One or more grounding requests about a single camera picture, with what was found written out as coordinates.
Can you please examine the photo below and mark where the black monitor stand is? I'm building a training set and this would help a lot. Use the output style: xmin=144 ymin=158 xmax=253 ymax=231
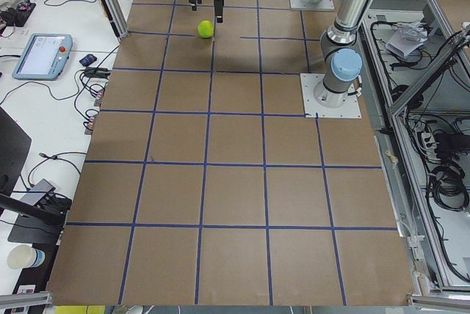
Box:
xmin=1 ymin=110 xmax=72 ymax=244

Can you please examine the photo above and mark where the power strip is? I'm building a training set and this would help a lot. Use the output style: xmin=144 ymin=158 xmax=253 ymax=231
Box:
xmin=418 ymin=131 xmax=438 ymax=161

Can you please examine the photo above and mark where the dark blue checked pouch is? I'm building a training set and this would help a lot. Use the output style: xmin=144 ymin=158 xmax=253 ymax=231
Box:
xmin=79 ymin=54 xmax=97 ymax=67

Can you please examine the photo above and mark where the black power adapter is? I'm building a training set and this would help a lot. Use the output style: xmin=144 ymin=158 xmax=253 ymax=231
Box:
xmin=84 ymin=67 xmax=111 ymax=79

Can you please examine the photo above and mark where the crumpled white paper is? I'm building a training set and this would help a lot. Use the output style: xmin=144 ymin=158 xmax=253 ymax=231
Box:
xmin=386 ymin=21 xmax=428 ymax=59

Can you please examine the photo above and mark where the green apple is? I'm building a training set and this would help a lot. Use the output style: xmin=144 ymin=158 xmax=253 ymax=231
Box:
xmin=197 ymin=20 xmax=214 ymax=39

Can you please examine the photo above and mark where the grey usb hub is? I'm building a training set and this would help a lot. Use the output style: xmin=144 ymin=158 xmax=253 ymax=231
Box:
xmin=21 ymin=178 xmax=56 ymax=205

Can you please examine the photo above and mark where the white paper cup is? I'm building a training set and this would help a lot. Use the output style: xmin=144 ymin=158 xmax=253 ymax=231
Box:
xmin=7 ymin=244 xmax=46 ymax=269

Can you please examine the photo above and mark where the teach pendant near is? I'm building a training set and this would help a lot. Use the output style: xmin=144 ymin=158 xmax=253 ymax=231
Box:
xmin=12 ymin=33 xmax=73 ymax=81

